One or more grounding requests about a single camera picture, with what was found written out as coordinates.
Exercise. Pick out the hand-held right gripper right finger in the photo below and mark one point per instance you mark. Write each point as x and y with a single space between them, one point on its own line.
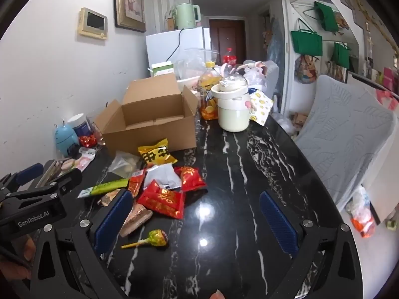
277 224

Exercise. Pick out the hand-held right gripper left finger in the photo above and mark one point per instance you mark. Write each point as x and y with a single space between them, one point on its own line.
113 221

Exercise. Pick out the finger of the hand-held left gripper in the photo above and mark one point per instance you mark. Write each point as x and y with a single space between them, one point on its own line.
29 172
65 182

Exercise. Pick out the tan brown snack packet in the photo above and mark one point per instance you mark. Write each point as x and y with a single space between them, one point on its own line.
137 218

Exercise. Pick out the long green snack packet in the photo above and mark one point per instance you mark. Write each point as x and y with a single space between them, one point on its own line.
103 188

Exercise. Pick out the orange-red snack packet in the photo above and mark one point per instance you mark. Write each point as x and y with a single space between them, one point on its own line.
136 185

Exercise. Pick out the yellow green lollipop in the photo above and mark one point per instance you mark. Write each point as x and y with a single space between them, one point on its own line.
157 237

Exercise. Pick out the large red snack packet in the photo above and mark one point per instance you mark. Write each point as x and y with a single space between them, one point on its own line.
162 201

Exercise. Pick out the clear plastic packet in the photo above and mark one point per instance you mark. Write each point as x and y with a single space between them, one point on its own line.
124 165

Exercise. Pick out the white snack packet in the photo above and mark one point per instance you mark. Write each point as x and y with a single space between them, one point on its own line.
162 176

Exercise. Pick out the yellow snack packet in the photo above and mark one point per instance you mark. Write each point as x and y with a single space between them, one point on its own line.
157 155

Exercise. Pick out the small red snack packet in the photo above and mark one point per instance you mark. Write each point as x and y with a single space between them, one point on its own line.
190 177

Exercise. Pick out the person's left hand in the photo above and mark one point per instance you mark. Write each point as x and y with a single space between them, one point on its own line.
15 268

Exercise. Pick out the person's right hand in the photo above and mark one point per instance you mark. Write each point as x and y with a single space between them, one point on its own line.
217 295

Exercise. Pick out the pink white packet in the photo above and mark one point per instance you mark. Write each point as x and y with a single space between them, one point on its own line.
84 160

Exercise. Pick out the blue robot toy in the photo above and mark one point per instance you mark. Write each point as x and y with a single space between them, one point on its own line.
64 138

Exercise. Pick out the pile of red candies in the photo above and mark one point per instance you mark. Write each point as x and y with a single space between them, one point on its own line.
87 140

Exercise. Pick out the white jar dark label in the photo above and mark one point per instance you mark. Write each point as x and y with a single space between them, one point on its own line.
79 123

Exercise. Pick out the orange white plastic bag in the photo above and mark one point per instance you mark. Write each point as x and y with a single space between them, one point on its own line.
361 221

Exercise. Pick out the small cardboard box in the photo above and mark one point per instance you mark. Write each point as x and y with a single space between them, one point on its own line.
299 119

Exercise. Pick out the grey leaf-pattern chair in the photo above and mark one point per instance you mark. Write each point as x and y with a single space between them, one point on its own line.
339 130

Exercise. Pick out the cream electric cup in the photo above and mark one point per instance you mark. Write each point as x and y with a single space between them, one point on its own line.
232 115

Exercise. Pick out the smiley print bag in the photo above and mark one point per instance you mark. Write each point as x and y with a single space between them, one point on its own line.
261 106

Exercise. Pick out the orange juice bottle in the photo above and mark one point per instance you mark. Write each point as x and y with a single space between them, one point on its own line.
209 99

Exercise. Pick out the green white carton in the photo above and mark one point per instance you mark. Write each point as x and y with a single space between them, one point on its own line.
162 68

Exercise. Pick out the colourful printed tote bag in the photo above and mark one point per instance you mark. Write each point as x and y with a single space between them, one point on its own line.
307 70

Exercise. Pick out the white refrigerator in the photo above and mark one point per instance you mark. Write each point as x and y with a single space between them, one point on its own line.
162 46

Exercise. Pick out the red cola bottle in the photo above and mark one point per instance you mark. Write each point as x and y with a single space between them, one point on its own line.
230 57

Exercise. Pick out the clear zip bag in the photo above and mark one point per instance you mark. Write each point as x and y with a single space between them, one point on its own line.
193 62

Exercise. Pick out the large green tote bag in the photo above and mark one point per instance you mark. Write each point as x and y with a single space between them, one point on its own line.
307 42

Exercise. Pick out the framed picture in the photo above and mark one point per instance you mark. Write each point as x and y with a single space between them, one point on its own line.
129 3

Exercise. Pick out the brown door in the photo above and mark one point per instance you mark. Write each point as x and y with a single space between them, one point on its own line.
218 37

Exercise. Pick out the green electric kettle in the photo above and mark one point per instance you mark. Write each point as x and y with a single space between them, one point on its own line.
185 17

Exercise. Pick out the wall intercom panel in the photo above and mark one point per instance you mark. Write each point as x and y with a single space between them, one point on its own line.
93 21

